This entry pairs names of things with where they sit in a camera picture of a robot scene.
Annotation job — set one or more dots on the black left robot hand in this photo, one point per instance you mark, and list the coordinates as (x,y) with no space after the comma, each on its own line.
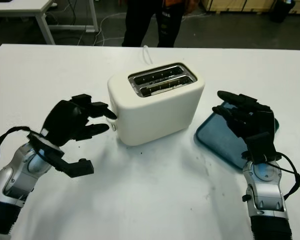
(62,122)

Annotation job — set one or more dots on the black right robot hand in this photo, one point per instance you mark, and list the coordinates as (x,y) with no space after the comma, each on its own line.
(260,120)

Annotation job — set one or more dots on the blue plastic tray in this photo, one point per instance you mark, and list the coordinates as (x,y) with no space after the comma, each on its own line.
(215,135)

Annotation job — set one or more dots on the white two-slot toaster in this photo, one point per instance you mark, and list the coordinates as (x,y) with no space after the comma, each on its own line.
(155,117)

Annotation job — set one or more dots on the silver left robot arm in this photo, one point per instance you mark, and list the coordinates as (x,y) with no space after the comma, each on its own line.
(12,180)

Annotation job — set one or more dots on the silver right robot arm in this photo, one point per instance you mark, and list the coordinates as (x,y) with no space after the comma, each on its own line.
(267,195)

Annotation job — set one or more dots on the black bin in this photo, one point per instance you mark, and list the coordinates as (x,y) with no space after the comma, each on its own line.
(281,12)

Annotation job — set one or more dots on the person in black trousers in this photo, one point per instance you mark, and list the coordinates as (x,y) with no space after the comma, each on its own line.
(137,25)

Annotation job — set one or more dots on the white office desk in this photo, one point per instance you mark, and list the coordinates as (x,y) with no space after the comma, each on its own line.
(15,5)

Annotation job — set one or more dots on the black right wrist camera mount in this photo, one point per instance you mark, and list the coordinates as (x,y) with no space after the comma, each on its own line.
(261,147)

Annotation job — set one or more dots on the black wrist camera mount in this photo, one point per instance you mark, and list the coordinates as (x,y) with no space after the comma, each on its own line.
(77,168)
(261,147)

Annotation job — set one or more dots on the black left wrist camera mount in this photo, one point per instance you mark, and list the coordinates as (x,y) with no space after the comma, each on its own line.
(77,168)

